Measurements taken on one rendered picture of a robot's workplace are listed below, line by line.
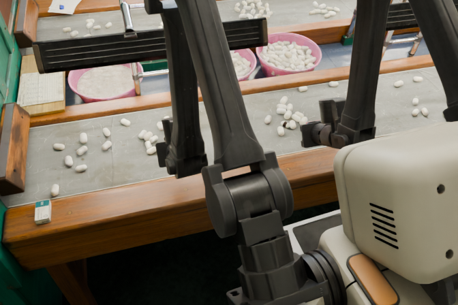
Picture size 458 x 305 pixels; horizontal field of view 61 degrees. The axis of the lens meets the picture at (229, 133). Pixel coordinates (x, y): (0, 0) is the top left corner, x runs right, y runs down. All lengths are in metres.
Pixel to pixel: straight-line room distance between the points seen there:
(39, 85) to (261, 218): 1.14
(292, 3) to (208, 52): 1.50
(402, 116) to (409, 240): 1.09
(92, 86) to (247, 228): 1.12
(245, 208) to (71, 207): 0.72
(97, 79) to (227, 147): 1.08
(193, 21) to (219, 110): 0.13
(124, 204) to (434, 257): 0.83
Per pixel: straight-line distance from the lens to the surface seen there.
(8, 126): 1.28
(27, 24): 1.73
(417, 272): 0.49
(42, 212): 1.15
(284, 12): 1.96
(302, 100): 1.47
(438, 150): 0.48
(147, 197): 1.13
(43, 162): 1.31
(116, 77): 1.56
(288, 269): 0.52
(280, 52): 1.68
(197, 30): 0.57
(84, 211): 1.14
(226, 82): 0.55
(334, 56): 1.84
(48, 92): 1.48
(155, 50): 1.09
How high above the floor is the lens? 1.70
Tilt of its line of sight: 47 degrees down
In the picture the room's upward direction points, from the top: 4 degrees clockwise
